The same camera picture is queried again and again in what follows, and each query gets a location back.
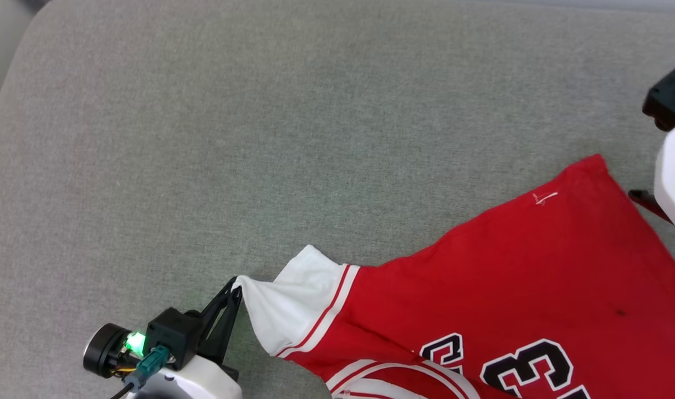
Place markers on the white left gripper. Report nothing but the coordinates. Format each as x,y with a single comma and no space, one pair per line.
199,382

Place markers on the red white basketball jersey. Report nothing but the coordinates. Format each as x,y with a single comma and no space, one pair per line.
537,266

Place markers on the grey fabric sofa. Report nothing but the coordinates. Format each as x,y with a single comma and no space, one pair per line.
260,138

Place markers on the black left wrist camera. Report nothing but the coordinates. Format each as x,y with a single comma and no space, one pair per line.
171,330

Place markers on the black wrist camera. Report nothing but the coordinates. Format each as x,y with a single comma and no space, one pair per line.
171,330
667,100

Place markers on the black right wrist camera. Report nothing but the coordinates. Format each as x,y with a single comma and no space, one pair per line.
667,100

